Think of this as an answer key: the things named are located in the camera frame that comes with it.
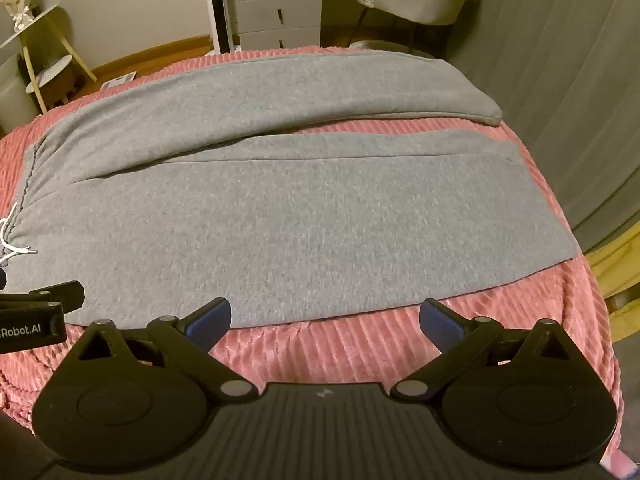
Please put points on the paper sheet on floor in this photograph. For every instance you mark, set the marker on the paper sheet on floor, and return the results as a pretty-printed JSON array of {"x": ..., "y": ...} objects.
[{"x": 119, "y": 80}]

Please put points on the grey pants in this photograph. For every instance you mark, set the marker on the grey pants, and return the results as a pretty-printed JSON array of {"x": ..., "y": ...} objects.
[{"x": 280, "y": 210}]

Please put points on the yellow furniture piece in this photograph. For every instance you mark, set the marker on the yellow furniture piece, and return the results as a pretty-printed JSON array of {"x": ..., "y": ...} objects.
[{"x": 617, "y": 280}]

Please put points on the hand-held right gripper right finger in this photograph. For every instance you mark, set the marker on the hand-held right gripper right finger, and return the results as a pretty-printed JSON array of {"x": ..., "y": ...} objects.
[{"x": 439, "y": 321}]

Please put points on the grey drawer cabinet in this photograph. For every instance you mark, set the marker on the grey drawer cabinet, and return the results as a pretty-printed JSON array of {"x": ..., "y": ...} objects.
[{"x": 278, "y": 7}]

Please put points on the tall white floor appliance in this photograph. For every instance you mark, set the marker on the tall white floor appliance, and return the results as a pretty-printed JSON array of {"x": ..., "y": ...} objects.
[{"x": 218, "y": 5}]

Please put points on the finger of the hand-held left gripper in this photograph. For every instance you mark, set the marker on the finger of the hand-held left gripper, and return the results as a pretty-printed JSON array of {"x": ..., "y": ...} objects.
[{"x": 60, "y": 294}]

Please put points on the pink ribbed blanket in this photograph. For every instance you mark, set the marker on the pink ribbed blanket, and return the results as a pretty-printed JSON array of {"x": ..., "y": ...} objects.
[{"x": 325, "y": 355}]

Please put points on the round tiered side table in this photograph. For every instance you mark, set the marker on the round tiered side table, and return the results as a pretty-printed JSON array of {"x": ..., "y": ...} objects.
[{"x": 50, "y": 50}]

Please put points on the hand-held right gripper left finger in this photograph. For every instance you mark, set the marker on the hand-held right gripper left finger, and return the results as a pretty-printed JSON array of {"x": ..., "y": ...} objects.
[{"x": 212, "y": 319}]

